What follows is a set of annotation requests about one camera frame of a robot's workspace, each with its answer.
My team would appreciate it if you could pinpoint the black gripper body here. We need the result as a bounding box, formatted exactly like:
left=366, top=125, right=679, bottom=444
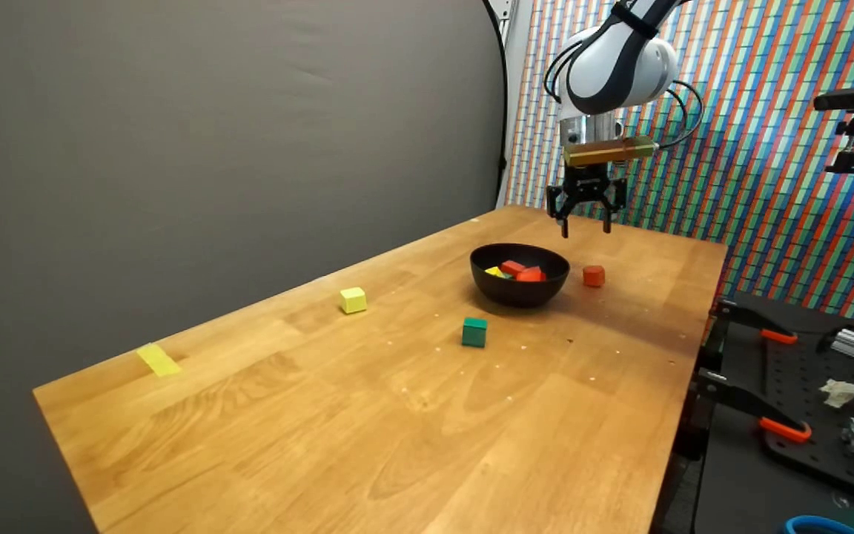
left=566, top=163, right=616, bottom=201

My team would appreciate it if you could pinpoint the teal green cube block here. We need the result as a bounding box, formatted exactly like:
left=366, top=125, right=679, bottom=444
left=461, top=313, right=490, bottom=349

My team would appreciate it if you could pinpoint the pale lime cube block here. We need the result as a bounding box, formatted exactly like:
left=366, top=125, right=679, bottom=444
left=338, top=284, right=372, bottom=318

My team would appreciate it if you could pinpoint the black round bowl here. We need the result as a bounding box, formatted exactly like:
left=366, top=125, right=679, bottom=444
left=470, top=239, right=572, bottom=307

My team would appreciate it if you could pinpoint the black pegboard bench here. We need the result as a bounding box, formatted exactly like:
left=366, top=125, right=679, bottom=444
left=659, top=292, right=854, bottom=534

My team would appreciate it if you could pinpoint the white crumpled object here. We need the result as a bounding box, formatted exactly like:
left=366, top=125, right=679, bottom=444
left=820, top=376, right=854, bottom=413

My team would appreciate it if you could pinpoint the grey fabric backdrop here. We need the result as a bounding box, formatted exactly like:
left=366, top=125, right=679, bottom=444
left=0, top=0, right=511, bottom=534

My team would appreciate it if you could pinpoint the yellow tape strip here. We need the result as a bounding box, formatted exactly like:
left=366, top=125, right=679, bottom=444
left=135, top=344, right=183, bottom=379

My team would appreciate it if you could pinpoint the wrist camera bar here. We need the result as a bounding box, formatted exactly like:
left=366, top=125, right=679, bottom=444
left=560, top=140, right=662, bottom=168

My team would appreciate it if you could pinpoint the black wrist cable bundle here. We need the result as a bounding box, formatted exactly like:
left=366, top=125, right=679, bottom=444
left=539, top=39, right=588, bottom=100

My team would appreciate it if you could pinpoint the thin black camera cable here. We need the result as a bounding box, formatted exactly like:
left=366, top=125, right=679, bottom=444
left=659, top=77, right=705, bottom=150

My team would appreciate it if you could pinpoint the black clamp orange handle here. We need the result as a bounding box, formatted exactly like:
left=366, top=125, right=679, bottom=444
left=716, top=298, right=803, bottom=349
left=694, top=368, right=815, bottom=447

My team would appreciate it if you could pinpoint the blue handled tool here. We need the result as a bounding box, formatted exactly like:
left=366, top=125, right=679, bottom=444
left=780, top=512, right=854, bottom=534

